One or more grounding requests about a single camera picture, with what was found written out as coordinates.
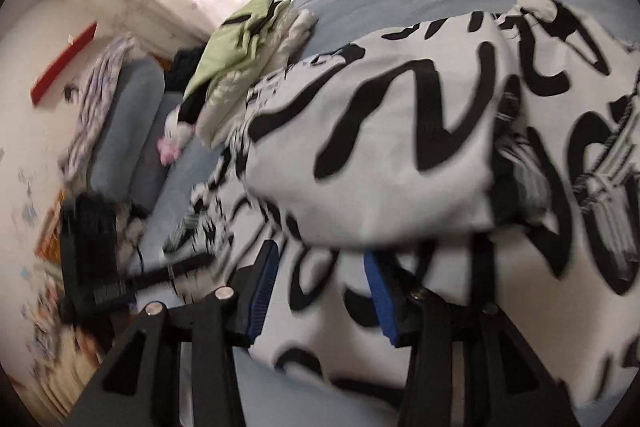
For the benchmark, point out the purple patterned quilt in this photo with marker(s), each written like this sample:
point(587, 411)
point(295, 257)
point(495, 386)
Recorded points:
point(95, 97)

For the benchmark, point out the orange shiny package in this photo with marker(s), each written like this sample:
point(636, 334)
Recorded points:
point(50, 227)

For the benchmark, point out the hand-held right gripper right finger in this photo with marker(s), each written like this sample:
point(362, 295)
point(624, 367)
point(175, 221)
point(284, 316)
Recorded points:
point(382, 304)

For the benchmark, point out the pink plush toy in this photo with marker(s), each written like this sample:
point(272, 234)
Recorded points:
point(172, 139)

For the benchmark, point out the red wall decoration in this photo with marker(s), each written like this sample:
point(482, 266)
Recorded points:
point(60, 64)

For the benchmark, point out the green and white folded clothes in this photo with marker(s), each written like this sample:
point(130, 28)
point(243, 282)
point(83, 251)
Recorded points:
point(250, 72)

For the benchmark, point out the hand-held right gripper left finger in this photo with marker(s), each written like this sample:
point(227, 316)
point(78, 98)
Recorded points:
point(259, 294)

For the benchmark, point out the blue grey pillow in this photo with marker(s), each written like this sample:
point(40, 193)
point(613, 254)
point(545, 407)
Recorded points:
point(155, 157)
point(125, 122)

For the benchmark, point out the black clothes pile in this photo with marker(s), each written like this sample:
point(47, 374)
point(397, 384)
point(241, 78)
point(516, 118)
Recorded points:
point(182, 67)

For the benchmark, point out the light green garment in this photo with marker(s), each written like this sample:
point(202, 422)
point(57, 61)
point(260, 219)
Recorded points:
point(225, 47)

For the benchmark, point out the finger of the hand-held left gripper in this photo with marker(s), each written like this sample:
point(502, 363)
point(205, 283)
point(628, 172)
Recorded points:
point(175, 269)

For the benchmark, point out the black and white printed garment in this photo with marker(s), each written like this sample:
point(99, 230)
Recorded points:
point(400, 147)

